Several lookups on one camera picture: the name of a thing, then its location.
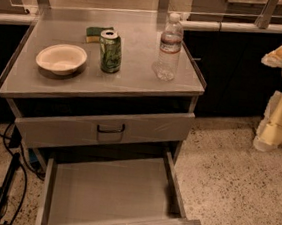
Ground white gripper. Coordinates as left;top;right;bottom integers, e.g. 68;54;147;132
253;46;282;152

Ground clear plastic water bottle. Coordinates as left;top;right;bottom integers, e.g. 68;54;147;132
153;12;184;81

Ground grey drawer cabinet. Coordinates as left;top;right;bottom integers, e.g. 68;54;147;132
0;0;223;225

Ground open middle drawer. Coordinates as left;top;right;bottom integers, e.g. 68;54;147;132
35;148;201;225

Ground closed top drawer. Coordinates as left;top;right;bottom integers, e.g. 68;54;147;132
15;112;195;148

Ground green soda can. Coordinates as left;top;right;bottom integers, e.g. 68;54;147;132
99;29;122;73

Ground green yellow sponge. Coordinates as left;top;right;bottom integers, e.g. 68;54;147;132
85;26;113;43

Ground white paper bowl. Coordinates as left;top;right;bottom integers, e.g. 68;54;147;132
36;44;88;76

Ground black drawer handle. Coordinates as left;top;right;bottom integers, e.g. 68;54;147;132
96;124;126;134

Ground white counter rail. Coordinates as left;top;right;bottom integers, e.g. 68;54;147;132
0;7;282;34

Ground black floor cables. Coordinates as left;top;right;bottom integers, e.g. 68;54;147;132
0;121;51;225

